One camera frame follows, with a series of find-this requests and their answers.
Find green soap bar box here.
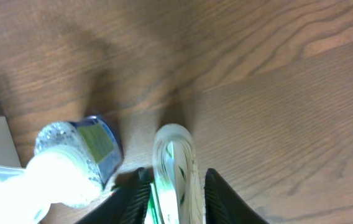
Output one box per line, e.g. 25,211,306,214
144,182,163,224

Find white lotion tube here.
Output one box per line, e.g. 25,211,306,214
152,124,206,224

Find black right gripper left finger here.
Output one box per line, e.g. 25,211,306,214
77,167,152,224

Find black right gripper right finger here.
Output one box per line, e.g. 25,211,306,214
204,168,268,224

